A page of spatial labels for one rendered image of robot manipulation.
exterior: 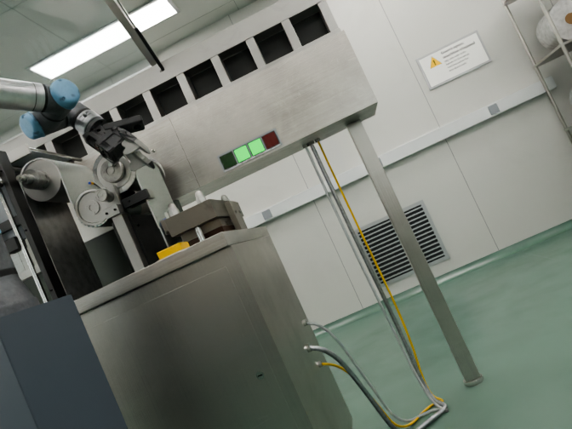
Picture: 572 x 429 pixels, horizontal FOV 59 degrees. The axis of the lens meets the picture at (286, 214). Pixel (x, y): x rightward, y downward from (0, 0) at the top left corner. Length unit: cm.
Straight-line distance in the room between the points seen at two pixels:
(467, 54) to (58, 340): 389
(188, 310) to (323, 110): 93
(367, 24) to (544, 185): 193
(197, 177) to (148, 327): 74
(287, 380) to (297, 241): 294
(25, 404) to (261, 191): 339
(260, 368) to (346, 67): 114
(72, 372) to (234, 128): 112
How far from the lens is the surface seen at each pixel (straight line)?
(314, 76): 196
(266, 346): 136
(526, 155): 446
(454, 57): 447
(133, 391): 149
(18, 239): 176
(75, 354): 120
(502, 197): 438
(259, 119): 195
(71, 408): 117
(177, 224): 161
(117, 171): 171
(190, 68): 207
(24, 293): 121
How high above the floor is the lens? 80
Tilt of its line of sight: 3 degrees up
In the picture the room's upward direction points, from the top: 24 degrees counter-clockwise
